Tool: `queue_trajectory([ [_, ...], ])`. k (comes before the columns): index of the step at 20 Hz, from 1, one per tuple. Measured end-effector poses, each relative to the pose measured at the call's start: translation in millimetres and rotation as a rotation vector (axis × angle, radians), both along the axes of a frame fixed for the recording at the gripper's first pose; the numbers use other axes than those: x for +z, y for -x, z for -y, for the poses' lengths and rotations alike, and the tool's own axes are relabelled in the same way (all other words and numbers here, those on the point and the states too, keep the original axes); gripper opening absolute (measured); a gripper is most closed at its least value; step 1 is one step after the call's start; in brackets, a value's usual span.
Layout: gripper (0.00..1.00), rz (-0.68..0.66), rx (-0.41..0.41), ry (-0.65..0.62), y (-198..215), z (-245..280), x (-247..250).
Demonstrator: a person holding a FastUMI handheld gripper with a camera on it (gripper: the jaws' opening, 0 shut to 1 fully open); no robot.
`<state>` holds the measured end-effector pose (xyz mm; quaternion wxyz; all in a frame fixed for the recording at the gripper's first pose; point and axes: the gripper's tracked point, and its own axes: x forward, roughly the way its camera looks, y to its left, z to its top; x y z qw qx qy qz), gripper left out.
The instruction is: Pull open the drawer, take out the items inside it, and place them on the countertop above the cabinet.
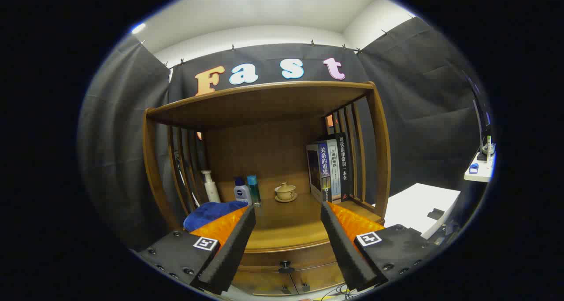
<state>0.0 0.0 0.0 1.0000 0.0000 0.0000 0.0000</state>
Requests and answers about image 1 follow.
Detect blue towel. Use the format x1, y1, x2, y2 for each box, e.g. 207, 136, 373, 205
183, 201, 249, 232

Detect black backdrop cloth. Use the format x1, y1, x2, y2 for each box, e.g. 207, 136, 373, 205
78, 17, 490, 249

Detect wooden cabinet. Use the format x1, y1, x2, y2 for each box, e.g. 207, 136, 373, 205
142, 81, 392, 296

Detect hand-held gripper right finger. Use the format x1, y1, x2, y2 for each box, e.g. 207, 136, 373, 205
320, 201, 441, 292

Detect white pump bottle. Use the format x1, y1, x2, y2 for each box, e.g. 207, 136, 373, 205
201, 170, 221, 204

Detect white side shelf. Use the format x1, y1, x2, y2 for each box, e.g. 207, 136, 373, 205
464, 142, 496, 182

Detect beige lidded teacup with saucer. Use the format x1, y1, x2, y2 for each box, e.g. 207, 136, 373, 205
274, 182, 298, 203

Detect book with blue spine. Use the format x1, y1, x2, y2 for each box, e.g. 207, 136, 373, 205
306, 142, 332, 203

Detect white table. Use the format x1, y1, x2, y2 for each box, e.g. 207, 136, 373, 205
372, 183, 461, 240

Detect wooden countertop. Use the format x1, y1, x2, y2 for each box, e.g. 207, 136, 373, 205
184, 191, 385, 253

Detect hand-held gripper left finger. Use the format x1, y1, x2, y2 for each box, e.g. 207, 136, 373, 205
137, 205, 256, 295

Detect wooden drawer with black knob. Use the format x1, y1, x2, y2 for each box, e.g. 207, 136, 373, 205
240, 242, 340, 274

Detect black cables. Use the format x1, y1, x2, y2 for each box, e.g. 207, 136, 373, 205
321, 282, 355, 300

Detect white lotion bottle blue cap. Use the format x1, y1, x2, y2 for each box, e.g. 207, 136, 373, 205
234, 177, 253, 205

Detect clear teal bottle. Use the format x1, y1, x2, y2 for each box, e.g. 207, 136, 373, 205
246, 175, 262, 207

